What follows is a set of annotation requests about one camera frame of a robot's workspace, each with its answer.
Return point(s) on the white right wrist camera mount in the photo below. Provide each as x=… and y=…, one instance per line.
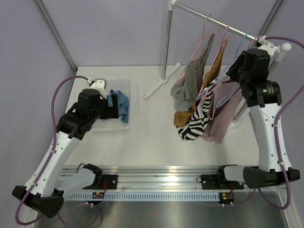
x=263, y=44

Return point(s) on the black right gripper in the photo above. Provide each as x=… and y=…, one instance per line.
x=232, y=70

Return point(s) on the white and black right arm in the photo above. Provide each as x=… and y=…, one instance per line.
x=264, y=100

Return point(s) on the mauve pink tank top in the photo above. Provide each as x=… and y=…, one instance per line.
x=219, y=118

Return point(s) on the mustard brown tank top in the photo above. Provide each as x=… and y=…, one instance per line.
x=181, y=118

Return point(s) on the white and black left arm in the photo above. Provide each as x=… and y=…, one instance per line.
x=42, y=193

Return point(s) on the aluminium mounting rail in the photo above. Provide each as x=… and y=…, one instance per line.
x=148, y=178

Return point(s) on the grey tank top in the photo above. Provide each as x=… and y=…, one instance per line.
x=186, y=90

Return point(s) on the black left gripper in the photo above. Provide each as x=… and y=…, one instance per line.
x=113, y=111

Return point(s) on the grey metal clothes rack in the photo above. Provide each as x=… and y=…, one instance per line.
x=172, y=4

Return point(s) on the pink hanger under brown top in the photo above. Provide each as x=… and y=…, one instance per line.
x=223, y=40

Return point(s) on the teal blue tank top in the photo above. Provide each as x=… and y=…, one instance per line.
x=123, y=105

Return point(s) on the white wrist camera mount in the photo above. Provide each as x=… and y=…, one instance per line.
x=97, y=84
x=263, y=44

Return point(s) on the white plastic basket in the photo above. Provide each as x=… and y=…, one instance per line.
x=106, y=125

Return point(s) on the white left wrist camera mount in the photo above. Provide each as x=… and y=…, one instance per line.
x=97, y=84

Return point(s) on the black white striped tank top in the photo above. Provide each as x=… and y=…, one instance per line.
x=196, y=124

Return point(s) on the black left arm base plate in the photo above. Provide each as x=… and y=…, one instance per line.
x=108, y=181

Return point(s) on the blue hanger under striped top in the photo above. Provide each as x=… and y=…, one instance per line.
x=226, y=68

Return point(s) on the white slotted cable duct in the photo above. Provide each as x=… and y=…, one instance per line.
x=145, y=196

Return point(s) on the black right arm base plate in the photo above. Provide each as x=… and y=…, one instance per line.
x=212, y=182

